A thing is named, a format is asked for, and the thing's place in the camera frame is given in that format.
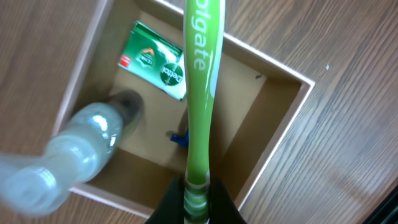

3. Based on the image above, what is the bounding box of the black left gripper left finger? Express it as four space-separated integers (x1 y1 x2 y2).
145 177 185 224

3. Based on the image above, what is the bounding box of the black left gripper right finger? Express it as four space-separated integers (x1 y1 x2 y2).
209 179 247 224

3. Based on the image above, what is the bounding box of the blue disposable razor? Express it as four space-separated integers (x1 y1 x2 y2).
170 129 189 147

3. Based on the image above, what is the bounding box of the clear pump soap bottle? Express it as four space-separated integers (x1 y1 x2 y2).
1 90 144 217

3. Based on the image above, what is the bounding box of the green soap bar pack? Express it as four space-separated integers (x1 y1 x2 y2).
118 21 187 100

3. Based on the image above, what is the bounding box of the green white toothbrush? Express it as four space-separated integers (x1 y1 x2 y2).
183 0 226 223

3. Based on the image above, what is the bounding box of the pink cardboard box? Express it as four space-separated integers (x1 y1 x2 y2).
54 1 314 218

